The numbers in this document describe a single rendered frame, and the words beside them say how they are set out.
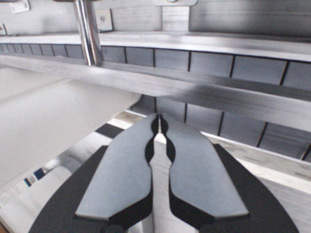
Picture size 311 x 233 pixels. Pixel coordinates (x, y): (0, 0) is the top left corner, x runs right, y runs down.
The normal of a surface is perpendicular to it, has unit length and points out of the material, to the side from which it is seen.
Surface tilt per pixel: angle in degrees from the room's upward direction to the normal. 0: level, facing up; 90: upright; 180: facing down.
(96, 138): 0
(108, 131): 90
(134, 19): 0
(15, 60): 0
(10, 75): 90
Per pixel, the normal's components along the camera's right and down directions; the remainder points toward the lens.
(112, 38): -0.51, 0.46
